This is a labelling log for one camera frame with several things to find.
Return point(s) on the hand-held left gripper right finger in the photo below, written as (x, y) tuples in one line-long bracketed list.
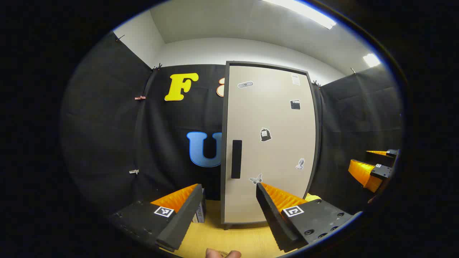
[(272, 218)]

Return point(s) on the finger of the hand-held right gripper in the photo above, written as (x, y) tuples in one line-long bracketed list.
[(380, 159), (383, 172)]

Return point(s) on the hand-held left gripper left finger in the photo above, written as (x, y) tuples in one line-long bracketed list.
[(183, 222)]

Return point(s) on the beige cabinet door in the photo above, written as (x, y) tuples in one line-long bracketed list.
[(272, 118)]

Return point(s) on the silver clip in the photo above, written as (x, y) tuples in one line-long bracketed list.
[(133, 171)]

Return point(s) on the small ceiling light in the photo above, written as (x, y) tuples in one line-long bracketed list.
[(371, 60)]

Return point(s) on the black backdrop cloth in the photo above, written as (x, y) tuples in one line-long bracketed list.
[(107, 125)]

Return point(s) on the long ceiling light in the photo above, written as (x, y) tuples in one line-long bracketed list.
[(308, 12)]

